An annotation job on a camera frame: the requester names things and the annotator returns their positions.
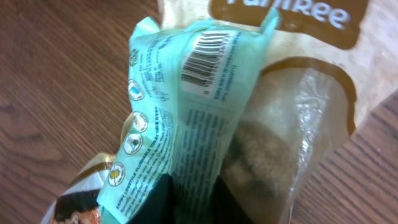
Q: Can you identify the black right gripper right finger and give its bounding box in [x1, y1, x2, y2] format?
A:
[211, 176, 253, 224]

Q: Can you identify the brown snack pouch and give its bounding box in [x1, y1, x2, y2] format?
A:
[42, 0, 397, 223]

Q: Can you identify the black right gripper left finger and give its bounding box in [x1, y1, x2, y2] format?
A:
[127, 174, 174, 224]

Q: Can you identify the teal snack packet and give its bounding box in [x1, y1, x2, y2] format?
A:
[97, 9, 279, 223]

